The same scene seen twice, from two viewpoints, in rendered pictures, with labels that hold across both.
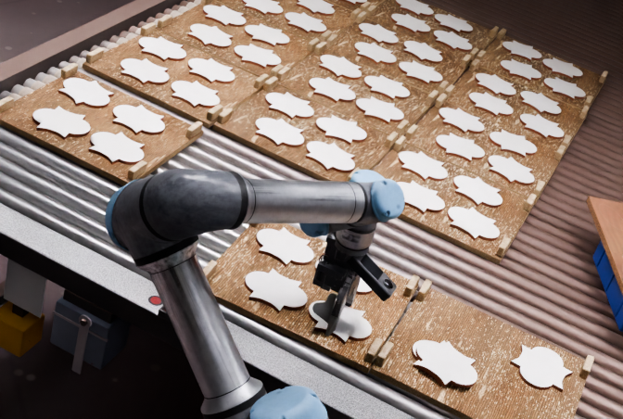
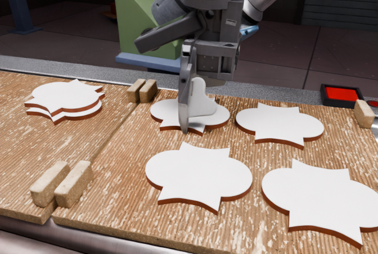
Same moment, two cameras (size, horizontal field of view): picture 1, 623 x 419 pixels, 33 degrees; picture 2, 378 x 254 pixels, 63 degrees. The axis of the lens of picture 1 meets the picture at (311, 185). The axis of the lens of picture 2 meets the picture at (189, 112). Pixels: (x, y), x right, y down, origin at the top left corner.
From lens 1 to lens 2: 254 cm
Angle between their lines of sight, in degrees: 118
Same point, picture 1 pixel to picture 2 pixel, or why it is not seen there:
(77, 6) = not seen: outside the picture
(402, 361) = (115, 99)
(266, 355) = (246, 90)
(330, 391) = not seen: hidden behind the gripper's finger
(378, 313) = (139, 137)
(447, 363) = (65, 92)
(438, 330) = (52, 139)
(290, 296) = (257, 118)
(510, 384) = not seen: outside the picture
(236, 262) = (354, 148)
